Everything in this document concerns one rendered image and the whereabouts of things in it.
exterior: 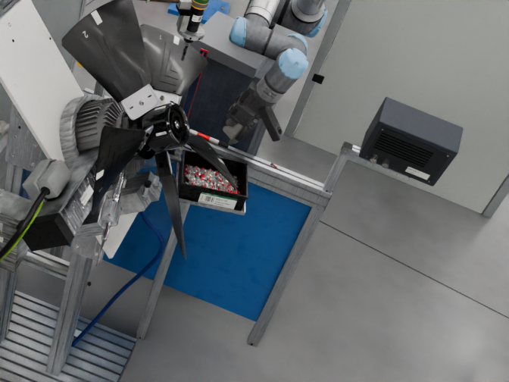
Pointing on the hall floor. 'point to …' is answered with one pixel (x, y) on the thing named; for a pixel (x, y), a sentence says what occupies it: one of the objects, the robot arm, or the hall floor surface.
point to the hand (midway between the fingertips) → (233, 142)
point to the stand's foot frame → (20, 367)
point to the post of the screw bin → (160, 276)
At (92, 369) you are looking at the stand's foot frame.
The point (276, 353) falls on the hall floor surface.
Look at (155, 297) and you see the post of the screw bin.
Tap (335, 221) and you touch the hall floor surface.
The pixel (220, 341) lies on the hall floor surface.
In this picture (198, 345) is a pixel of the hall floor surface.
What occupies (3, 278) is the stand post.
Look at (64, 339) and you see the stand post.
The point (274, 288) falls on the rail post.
